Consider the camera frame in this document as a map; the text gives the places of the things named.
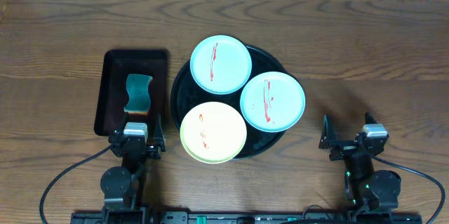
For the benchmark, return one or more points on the light blue plate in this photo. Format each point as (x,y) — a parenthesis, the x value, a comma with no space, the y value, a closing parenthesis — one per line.
(220,64)
(272,102)

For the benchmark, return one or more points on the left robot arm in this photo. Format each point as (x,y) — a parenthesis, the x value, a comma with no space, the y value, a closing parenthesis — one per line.
(123,185)

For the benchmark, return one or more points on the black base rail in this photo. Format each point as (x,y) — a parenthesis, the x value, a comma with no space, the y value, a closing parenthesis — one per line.
(182,217)

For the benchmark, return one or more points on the rectangular black water tray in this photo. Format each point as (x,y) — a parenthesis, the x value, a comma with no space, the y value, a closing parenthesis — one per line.
(113,96)

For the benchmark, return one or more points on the green scouring sponge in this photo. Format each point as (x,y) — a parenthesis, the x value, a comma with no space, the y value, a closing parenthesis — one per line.
(137,88)

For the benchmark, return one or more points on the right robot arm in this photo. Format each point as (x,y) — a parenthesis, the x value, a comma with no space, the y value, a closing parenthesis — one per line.
(373,193)

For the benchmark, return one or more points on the round black serving tray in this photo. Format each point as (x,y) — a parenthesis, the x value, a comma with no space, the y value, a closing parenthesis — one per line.
(186,94)

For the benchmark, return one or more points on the yellow plate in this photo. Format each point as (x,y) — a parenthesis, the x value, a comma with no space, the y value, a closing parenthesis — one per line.
(213,132)

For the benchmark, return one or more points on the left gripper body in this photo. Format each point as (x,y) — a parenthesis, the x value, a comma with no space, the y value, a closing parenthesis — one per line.
(137,147)

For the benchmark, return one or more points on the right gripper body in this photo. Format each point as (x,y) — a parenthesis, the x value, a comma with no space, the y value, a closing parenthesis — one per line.
(340,149)

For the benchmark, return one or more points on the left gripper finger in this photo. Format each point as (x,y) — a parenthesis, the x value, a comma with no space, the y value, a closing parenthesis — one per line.
(122,124)
(159,137)

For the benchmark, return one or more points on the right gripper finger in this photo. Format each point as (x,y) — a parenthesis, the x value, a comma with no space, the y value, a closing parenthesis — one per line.
(369,119)
(328,133)

